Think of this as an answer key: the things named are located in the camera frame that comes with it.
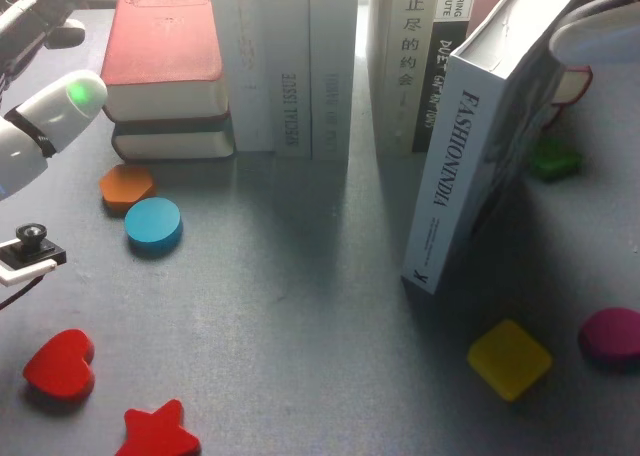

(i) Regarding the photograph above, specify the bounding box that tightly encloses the white book with photo cover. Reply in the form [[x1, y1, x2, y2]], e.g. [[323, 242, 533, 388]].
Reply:
[[401, 0, 599, 298]]

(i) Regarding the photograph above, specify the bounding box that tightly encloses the black thin cable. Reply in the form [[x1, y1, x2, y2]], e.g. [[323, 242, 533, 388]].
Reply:
[[0, 274, 44, 311]]

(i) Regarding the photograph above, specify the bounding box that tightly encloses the blue round block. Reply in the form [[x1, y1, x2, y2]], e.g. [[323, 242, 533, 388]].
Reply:
[[123, 196, 185, 258]]

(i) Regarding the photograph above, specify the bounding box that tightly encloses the white book with printed text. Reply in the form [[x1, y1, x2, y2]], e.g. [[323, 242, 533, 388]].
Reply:
[[366, 0, 444, 160]]

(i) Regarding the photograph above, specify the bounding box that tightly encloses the yellow square block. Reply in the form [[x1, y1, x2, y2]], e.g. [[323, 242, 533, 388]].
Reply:
[[466, 318, 555, 404]]

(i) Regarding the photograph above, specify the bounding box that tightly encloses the dark hardcover book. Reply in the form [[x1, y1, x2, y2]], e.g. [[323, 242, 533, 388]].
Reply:
[[110, 111, 237, 163]]

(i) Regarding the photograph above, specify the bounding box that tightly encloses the red oval block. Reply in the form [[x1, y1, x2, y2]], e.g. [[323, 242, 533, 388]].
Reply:
[[577, 306, 640, 370]]

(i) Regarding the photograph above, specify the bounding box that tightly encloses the white metal bracket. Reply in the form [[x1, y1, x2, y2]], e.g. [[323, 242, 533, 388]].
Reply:
[[0, 257, 58, 288]]

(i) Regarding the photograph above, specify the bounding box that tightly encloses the green block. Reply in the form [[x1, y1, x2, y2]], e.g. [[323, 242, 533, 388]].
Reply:
[[526, 135, 586, 183]]

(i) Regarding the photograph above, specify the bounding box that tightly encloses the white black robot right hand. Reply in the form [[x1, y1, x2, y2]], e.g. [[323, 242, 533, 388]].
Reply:
[[0, 0, 97, 80]]

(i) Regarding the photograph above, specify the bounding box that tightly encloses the red star block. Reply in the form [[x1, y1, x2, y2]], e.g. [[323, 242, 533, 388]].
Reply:
[[114, 398, 203, 456]]

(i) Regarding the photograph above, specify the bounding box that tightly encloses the red hardcover book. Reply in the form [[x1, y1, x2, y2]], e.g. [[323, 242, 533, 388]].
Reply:
[[99, 0, 232, 124]]

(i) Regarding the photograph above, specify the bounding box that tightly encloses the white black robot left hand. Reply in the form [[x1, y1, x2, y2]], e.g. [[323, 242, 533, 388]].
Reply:
[[548, 8, 640, 66]]

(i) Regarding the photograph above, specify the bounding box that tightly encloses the red heart block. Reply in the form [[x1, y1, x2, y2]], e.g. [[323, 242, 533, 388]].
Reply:
[[21, 328, 97, 403]]

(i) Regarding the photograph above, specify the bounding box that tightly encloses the grey table cloth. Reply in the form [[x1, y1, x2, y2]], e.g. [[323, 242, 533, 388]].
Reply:
[[0, 5, 640, 456]]

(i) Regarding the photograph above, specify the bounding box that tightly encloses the orange hexagon block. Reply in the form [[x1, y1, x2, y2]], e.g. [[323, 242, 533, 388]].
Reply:
[[98, 163, 158, 214]]

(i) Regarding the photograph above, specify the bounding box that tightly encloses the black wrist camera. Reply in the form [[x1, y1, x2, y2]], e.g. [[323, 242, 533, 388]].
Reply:
[[0, 222, 68, 273]]

